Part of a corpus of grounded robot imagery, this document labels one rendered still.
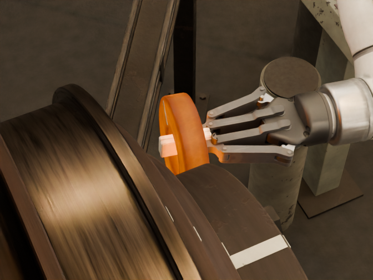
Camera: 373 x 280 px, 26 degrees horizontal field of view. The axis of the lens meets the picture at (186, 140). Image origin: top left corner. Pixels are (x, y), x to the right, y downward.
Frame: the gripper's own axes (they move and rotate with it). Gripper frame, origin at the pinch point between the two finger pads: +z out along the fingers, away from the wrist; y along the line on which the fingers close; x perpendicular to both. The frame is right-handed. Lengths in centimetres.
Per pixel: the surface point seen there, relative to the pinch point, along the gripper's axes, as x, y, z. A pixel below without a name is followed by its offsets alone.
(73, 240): 48, -40, 20
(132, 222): 49, -40, 16
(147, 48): -18.4, 35.3, -3.7
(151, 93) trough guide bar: -14.6, 21.7, -1.0
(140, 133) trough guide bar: -15.6, 14.7, 2.5
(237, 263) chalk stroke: 40, -40, 9
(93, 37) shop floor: -84, 104, -5
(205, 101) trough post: -82, 71, -30
